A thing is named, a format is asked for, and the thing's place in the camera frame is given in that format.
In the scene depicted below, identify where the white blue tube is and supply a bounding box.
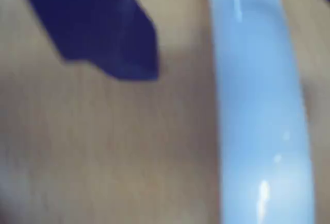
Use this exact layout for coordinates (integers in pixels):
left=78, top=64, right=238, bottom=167
left=207, top=0, right=317, bottom=224

